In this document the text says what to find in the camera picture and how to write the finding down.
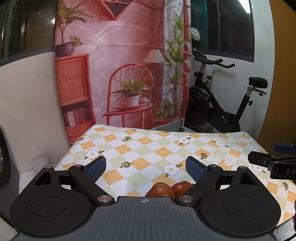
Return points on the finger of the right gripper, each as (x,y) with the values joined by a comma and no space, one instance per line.
(284,148)
(260,159)

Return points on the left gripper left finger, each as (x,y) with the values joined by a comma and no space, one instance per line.
(83,180)

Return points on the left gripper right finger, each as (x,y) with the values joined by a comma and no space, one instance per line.
(205,177)

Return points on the brownish red apple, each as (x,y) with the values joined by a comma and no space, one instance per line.
(160,189)

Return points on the wooden door panel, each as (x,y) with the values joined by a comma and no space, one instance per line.
(279,122)

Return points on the checkered floral tablecloth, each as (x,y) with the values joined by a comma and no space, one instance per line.
(136,159)

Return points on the pink printed backdrop cloth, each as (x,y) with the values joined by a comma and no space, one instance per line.
(123,63)

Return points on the dark window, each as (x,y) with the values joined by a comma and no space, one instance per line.
(226,28)

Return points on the white cloth on bike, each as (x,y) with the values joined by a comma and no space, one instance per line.
(195,35)

